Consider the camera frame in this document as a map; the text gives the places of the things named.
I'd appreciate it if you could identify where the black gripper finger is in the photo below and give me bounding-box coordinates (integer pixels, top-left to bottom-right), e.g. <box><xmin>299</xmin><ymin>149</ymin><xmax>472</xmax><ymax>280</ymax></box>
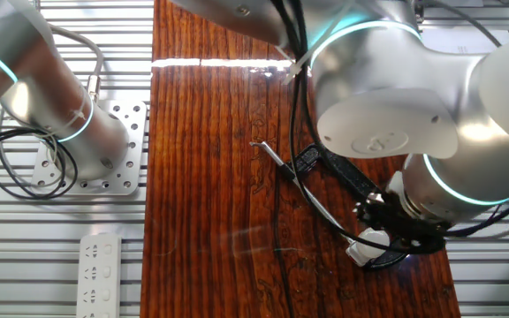
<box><xmin>353</xmin><ymin>192</ymin><xmax>386</xmax><ymax>224</ymax></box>
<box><xmin>389</xmin><ymin>229</ymin><xmax>414</xmax><ymax>255</ymax></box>

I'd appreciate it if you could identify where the small white cap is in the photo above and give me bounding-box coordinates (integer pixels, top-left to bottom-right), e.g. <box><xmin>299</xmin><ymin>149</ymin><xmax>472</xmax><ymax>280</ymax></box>
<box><xmin>359</xmin><ymin>227</ymin><xmax>391</xmax><ymax>261</ymax></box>

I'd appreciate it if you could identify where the thin white cable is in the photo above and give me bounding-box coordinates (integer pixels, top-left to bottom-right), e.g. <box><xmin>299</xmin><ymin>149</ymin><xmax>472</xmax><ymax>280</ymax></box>
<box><xmin>0</xmin><ymin>101</ymin><xmax>87</xmax><ymax>189</ymax></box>

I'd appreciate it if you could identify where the white power strip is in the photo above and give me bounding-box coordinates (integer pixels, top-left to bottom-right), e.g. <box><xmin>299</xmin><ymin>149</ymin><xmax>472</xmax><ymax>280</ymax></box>
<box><xmin>75</xmin><ymin>232</ymin><xmax>123</xmax><ymax>318</ymax></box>

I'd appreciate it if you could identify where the white zip tie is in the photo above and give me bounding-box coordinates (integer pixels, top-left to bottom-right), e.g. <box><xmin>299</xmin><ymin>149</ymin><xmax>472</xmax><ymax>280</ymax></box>
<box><xmin>276</xmin><ymin>4</ymin><xmax>357</xmax><ymax>86</ymax></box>

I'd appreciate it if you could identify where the brown wooden board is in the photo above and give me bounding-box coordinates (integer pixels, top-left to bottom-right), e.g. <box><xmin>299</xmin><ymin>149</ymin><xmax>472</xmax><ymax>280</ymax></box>
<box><xmin>139</xmin><ymin>0</ymin><xmax>462</xmax><ymax>318</ymax></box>

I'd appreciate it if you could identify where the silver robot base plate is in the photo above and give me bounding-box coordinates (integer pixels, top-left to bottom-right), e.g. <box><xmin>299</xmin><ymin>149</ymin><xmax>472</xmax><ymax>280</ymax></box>
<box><xmin>31</xmin><ymin>99</ymin><xmax>148</xmax><ymax>197</ymax></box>

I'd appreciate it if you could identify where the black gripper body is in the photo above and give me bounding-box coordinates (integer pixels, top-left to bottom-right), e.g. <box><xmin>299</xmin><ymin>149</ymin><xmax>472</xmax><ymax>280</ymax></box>
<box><xmin>380</xmin><ymin>198</ymin><xmax>419</xmax><ymax>238</ymax></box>

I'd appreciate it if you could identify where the thick grey robot cable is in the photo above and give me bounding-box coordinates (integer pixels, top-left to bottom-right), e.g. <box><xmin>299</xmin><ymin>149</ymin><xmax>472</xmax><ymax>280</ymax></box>
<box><xmin>50</xmin><ymin>24</ymin><xmax>105</xmax><ymax>103</ymax></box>

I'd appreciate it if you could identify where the thin black cable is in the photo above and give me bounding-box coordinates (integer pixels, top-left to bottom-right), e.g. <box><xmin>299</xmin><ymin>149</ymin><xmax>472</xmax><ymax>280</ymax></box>
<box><xmin>288</xmin><ymin>65</ymin><xmax>414</xmax><ymax>255</ymax></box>

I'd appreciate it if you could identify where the thick black cable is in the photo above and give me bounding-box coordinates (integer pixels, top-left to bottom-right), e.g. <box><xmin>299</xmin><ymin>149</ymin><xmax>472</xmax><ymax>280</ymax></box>
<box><xmin>271</xmin><ymin>0</ymin><xmax>509</xmax><ymax>257</ymax></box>

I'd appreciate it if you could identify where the black metal C-clamp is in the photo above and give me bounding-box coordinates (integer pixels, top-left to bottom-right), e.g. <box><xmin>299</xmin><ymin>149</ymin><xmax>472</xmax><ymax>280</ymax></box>
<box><xmin>248</xmin><ymin>140</ymin><xmax>414</xmax><ymax>271</ymax></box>

